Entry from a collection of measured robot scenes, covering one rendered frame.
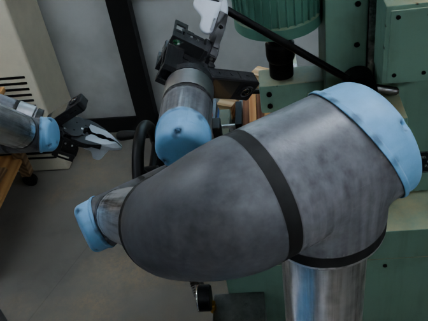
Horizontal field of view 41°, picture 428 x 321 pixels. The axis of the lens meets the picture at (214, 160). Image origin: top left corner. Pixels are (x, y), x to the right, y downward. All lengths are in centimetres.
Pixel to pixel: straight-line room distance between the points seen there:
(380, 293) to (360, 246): 93
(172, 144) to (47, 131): 54
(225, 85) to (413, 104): 44
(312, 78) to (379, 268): 46
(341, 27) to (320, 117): 68
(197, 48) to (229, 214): 54
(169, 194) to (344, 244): 16
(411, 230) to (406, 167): 81
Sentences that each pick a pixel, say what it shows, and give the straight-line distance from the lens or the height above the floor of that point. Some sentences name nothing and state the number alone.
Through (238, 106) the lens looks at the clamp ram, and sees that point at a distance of 132.
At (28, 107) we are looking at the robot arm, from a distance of 141.
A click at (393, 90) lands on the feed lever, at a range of 114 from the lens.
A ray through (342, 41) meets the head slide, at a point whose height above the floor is 118.
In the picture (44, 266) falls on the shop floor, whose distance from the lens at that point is 250.
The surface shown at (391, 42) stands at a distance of 103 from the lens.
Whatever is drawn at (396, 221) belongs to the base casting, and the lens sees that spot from 131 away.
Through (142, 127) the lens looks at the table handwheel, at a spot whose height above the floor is 95.
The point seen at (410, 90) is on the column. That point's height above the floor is 108.
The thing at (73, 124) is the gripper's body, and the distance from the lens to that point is 142.
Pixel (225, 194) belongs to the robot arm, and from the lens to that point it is 42.
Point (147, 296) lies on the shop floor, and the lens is 225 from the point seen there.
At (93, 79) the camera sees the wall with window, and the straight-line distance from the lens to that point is 292.
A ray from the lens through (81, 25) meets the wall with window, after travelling 279.
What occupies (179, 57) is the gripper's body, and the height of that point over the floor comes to 130.
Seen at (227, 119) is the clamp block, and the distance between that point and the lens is 134.
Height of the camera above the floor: 174
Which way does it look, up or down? 39 degrees down
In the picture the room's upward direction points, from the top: 10 degrees counter-clockwise
